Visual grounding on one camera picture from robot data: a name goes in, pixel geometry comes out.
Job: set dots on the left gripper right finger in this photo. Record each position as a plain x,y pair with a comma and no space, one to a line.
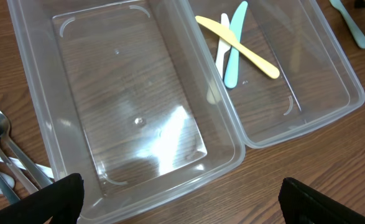
301,204

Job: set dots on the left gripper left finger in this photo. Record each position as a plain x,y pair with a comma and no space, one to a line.
60,202

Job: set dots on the teal plastic knife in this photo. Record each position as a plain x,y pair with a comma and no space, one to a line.
356,32

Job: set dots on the yellow plastic knife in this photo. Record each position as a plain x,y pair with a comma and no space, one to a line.
226,34

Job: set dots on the pale blue plastic knife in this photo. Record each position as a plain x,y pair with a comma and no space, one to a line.
236,26

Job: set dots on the white plastic knife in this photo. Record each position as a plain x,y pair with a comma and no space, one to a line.
223,47

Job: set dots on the right clear plastic container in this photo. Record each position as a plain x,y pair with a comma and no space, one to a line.
317,85

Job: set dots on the clear plastic container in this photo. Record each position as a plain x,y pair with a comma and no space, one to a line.
317,85
127,95

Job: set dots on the left clear plastic container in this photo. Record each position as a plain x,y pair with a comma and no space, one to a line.
127,95

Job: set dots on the metal fork right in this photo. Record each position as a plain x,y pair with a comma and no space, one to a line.
38,175

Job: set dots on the metal fork tall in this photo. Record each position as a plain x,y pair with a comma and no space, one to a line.
2,155

